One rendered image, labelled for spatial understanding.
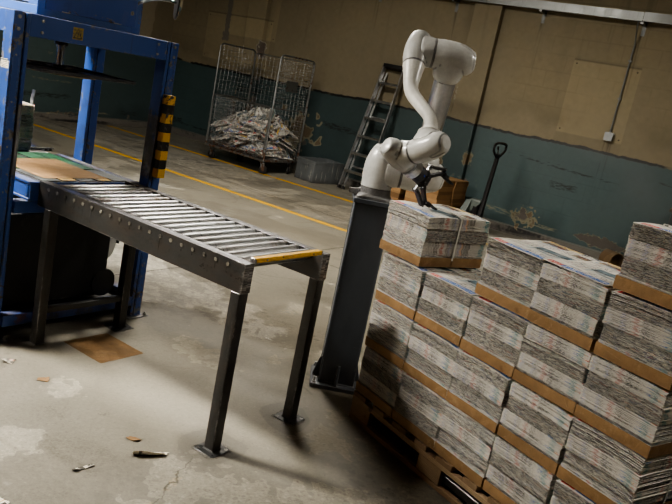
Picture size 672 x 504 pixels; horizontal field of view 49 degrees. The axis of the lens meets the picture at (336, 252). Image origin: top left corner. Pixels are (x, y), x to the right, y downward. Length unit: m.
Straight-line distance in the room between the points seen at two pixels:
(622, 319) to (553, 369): 0.33
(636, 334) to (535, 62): 7.88
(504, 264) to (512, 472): 0.77
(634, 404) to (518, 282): 0.62
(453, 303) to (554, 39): 7.37
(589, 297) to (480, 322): 0.51
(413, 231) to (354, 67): 8.35
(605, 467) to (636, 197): 7.24
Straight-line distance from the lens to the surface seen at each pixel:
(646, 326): 2.51
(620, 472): 2.63
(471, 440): 3.04
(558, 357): 2.72
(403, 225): 3.29
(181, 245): 3.06
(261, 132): 10.92
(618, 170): 9.74
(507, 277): 2.88
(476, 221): 3.35
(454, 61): 3.44
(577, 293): 2.66
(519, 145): 10.14
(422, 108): 3.19
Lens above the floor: 1.54
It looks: 13 degrees down
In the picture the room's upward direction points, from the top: 12 degrees clockwise
